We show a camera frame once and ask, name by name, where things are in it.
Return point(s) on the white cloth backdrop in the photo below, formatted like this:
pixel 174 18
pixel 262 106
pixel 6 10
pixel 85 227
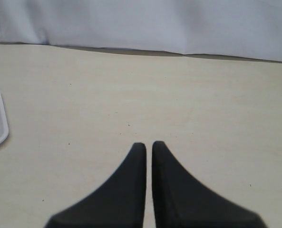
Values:
pixel 242 28

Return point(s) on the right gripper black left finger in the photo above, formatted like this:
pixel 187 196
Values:
pixel 118 203

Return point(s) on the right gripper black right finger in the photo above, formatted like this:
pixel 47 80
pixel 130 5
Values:
pixel 181 201

